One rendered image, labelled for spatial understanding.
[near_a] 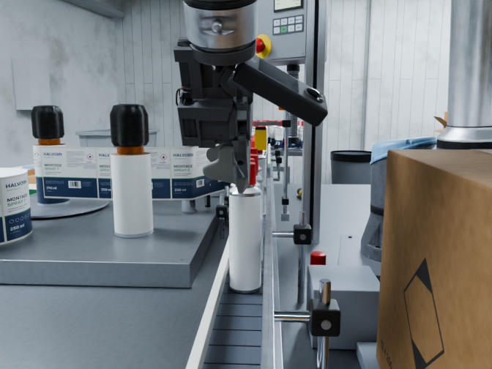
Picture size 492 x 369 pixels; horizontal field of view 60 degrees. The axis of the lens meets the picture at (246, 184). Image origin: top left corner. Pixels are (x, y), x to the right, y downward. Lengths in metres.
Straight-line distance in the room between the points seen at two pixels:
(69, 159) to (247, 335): 0.85
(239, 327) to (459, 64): 0.52
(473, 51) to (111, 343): 0.69
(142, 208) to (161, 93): 5.18
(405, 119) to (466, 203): 5.28
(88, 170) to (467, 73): 0.95
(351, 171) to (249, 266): 4.29
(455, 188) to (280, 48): 0.83
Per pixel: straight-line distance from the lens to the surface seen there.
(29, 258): 0.95
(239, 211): 0.66
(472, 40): 0.76
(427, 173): 0.40
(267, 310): 0.46
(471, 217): 0.32
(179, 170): 1.20
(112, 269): 0.88
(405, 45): 5.65
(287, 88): 0.49
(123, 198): 1.00
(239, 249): 0.67
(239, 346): 0.56
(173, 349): 0.66
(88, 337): 0.72
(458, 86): 0.77
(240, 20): 0.45
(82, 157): 1.28
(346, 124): 5.57
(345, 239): 0.99
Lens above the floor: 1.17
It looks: 10 degrees down
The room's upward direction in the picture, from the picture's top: straight up
